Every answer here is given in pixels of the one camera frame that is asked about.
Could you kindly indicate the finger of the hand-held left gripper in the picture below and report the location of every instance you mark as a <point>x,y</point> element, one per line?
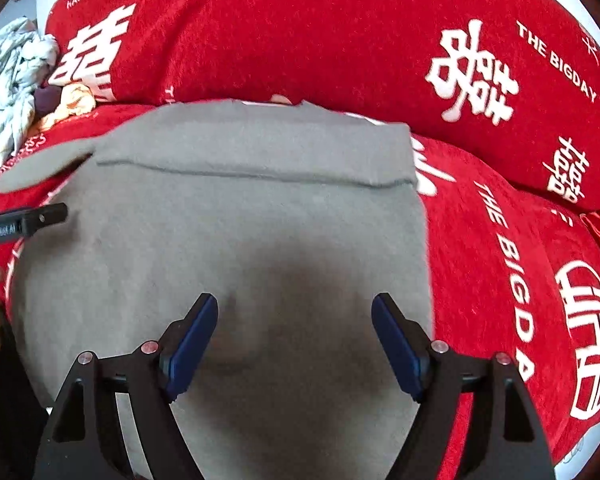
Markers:
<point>47,216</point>

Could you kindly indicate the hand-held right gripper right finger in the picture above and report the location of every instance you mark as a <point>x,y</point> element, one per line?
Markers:
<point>397,350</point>

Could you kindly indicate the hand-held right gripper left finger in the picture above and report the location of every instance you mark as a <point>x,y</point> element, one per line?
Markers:
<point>195,350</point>

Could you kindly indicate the grey knitted sweater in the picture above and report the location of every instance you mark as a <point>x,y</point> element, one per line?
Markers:
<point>255,220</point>

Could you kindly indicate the purple cloth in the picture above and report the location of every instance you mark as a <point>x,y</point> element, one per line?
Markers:
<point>47,100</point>

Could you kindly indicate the yellow orange cloth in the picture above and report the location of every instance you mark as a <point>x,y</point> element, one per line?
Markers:
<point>72,102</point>

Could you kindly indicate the pale patterned crumpled garment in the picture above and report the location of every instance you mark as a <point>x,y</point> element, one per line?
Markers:
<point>7,80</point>

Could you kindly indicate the white patterned sheet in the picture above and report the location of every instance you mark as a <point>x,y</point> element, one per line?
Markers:
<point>580,452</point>

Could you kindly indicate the red printed blanket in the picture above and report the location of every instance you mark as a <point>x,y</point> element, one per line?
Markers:
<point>305,35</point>

